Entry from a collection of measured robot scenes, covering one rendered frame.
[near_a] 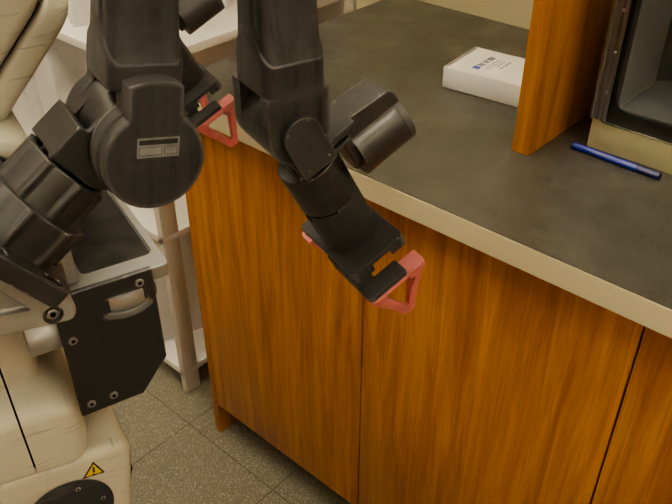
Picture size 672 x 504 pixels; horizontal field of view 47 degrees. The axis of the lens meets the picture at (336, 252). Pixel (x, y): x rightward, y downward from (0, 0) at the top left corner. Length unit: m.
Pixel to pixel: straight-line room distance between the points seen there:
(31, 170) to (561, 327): 0.74
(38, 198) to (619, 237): 0.74
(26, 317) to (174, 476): 1.35
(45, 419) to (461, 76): 0.89
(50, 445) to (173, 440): 1.12
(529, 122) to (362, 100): 0.54
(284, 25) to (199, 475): 1.47
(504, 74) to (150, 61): 0.92
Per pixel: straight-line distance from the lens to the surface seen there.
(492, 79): 1.38
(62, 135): 0.60
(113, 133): 0.57
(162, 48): 0.58
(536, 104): 1.19
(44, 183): 0.59
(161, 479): 1.96
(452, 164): 1.18
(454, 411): 1.33
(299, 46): 0.62
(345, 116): 0.69
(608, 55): 1.21
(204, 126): 1.07
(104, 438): 0.97
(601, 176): 1.20
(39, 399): 0.91
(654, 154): 1.24
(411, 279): 0.77
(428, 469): 1.47
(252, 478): 1.93
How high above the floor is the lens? 1.51
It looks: 36 degrees down
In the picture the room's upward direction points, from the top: straight up
